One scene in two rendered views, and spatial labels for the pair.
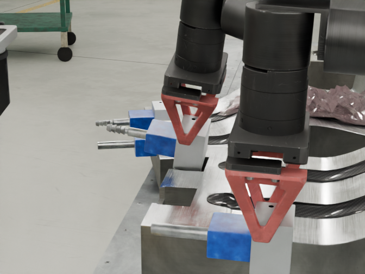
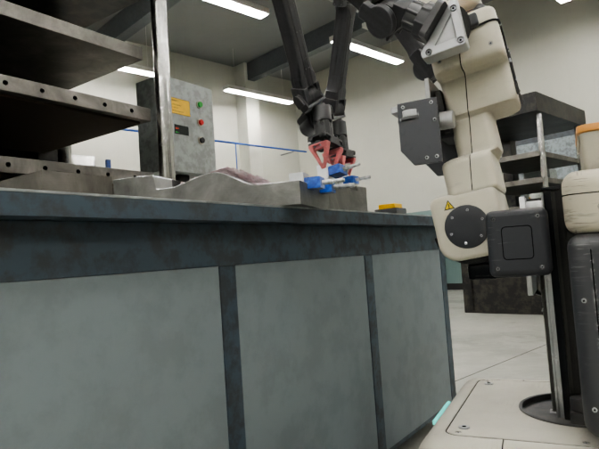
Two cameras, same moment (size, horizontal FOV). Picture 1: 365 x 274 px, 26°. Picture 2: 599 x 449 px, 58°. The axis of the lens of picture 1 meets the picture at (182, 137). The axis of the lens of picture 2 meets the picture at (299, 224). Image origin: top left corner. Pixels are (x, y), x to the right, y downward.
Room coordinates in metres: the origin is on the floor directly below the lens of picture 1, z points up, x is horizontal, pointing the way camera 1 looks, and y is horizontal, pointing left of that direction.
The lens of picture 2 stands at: (2.43, 0.58, 0.68)
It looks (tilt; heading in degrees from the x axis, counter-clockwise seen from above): 3 degrees up; 205
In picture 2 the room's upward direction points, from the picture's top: 4 degrees counter-clockwise
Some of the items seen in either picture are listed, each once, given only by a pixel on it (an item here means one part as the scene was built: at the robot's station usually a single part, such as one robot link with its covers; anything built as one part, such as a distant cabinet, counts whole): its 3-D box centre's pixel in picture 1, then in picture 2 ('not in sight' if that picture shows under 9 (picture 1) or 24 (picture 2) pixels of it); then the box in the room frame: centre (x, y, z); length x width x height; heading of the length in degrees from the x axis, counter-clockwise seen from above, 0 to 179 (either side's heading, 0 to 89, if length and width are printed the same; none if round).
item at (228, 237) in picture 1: (220, 235); (353, 180); (0.66, -0.04, 0.93); 0.13 x 0.05 x 0.05; 80
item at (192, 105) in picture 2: not in sight; (184, 252); (0.53, -0.88, 0.74); 0.30 x 0.22 x 1.47; 170
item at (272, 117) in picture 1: (272, 105); (340, 146); (0.65, -0.08, 1.06); 0.10 x 0.07 x 0.07; 170
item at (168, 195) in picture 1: (174, 210); not in sight; (0.85, 0.01, 0.87); 0.05 x 0.05 x 0.04; 80
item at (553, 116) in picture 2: not in sight; (532, 208); (-3.84, 0.38, 1.03); 1.54 x 0.94 x 2.06; 160
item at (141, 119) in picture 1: (135, 121); (318, 183); (1.24, 0.08, 0.86); 0.13 x 0.05 x 0.05; 98
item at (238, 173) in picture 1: (265, 186); (344, 166); (0.64, -0.07, 0.99); 0.07 x 0.07 x 0.09; 80
